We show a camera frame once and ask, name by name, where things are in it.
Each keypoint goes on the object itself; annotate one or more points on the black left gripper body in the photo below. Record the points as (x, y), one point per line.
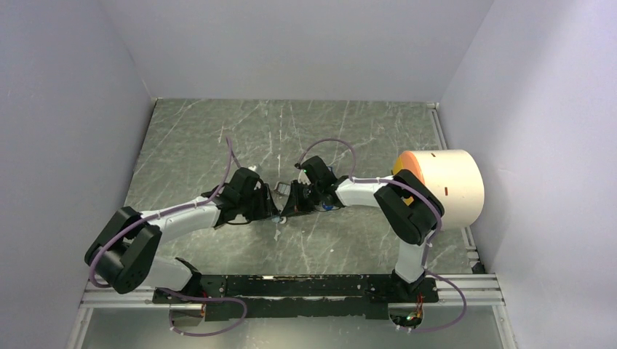
(250, 205)

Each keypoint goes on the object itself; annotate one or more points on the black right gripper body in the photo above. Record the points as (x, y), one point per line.
(312, 191)

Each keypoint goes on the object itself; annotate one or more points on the small white light-blue stapler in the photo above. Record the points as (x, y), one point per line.
(279, 220)

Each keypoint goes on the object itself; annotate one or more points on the cardboard staple tray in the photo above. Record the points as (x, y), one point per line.
(282, 188)

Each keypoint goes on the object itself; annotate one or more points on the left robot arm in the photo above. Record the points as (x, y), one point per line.
(124, 253)

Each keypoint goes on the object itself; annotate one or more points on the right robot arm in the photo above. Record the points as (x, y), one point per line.
(411, 209)

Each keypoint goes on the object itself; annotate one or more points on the white cylinder with coloured lid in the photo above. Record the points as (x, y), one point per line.
(453, 177)

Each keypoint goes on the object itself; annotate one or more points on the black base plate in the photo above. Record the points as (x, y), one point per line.
(255, 296)

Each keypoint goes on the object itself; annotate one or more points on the aluminium rail frame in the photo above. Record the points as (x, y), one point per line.
(312, 274)

